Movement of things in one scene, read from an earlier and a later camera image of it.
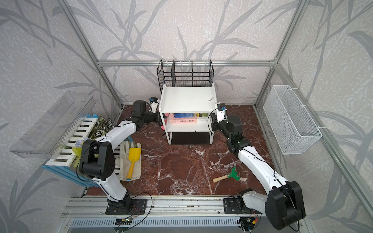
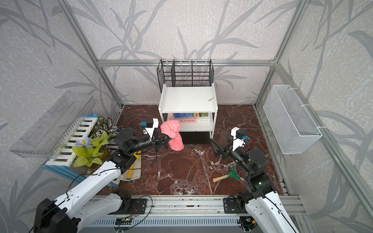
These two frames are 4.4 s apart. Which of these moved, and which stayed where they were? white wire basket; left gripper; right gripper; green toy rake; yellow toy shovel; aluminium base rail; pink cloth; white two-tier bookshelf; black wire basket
Moved: right gripper; pink cloth; left gripper
Stayed: aluminium base rail; black wire basket; green toy rake; white wire basket; white two-tier bookshelf; yellow toy shovel
